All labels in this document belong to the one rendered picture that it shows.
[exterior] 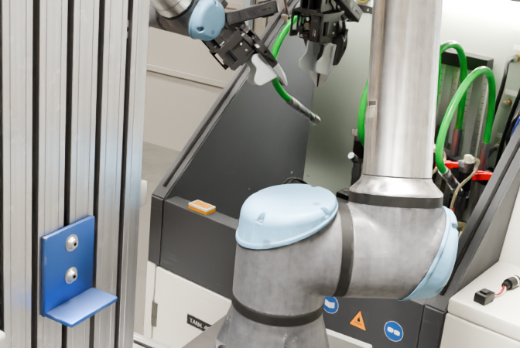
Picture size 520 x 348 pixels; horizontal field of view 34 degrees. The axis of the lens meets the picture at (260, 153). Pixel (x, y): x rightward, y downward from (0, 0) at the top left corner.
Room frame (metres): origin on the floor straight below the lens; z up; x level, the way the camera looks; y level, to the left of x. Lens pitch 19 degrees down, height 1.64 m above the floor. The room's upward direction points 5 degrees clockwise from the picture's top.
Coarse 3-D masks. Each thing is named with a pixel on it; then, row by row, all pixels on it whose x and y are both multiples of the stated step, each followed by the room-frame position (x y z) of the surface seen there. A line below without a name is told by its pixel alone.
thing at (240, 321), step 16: (240, 304) 0.92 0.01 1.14; (224, 320) 0.95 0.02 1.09; (240, 320) 0.92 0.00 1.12; (256, 320) 0.90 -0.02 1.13; (272, 320) 0.90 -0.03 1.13; (288, 320) 0.90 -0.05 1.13; (304, 320) 0.91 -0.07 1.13; (320, 320) 0.94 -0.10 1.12; (224, 336) 0.94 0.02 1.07; (240, 336) 0.91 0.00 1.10; (256, 336) 0.90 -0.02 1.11; (272, 336) 0.90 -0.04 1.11; (288, 336) 0.90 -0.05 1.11; (304, 336) 0.91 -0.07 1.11; (320, 336) 0.93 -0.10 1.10
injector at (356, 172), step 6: (354, 138) 1.71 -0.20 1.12; (354, 144) 1.70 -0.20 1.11; (360, 144) 1.70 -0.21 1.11; (354, 150) 1.70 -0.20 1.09; (360, 150) 1.70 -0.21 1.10; (348, 156) 1.69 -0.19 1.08; (354, 156) 1.68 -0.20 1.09; (360, 156) 1.70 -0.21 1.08; (354, 162) 1.70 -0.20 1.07; (360, 162) 1.70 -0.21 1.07; (354, 168) 1.70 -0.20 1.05; (360, 168) 1.70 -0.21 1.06; (354, 174) 1.70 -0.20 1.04; (360, 174) 1.71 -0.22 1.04; (354, 180) 1.70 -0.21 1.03; (348, 198) 1.71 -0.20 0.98
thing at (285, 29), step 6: (294, 18) 1.69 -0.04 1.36; (288, 24) 1.68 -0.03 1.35; (294, 24) 1.69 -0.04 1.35; (282, 30) 1.68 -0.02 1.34; (288, 30) 1.68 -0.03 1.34; (282, 36) 1.67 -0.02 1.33; (276, 42) 1.67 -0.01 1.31; (276, 48) 1.67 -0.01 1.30; (276, 54) 1.67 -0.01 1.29; (276, 78) 1.67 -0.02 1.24; (276, 84) 1.67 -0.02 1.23; (276, 90) 1.68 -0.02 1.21; (282, 90) 1.68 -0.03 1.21; (282, 96) 1.68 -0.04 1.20; (288, 96) 1.69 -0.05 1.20
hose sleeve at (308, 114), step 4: (292, 100) 1.69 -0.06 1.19; (296, 100) 1.71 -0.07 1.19; (292, 104) 1.69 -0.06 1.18; (296, 104) 1.70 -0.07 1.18; (300, 104) 1.71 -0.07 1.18; (296, 108) 1.70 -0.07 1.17; (300, 108) 1.70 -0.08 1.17; (304, 108) 1.71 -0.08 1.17; (300, 112) 1.71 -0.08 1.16; (304, 112) 1.71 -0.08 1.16; (308, 112) 1.72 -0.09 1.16; (304, 116) 1.72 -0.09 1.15; (308, 116) 1.72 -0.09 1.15; (312, 116) 1.72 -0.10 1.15; (308, 120) 1.73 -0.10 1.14; (312, 120) 1.72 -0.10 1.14
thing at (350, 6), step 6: (336, 0) 1.59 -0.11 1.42; (342, 0) 1.59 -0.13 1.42; (348, 0) 1.61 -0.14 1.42; (342, 6) 1.61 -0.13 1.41; (348, 6) 1.61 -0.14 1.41; (354, 6) 1.63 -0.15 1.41; (348, 12) 1.62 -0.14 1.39; (354, 12) 1.63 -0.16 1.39; (360, 12) 1.65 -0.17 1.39; (348, 18) 1.64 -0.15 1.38; (354, 18) 1.64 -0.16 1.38; (360, 18) 1.66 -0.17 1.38
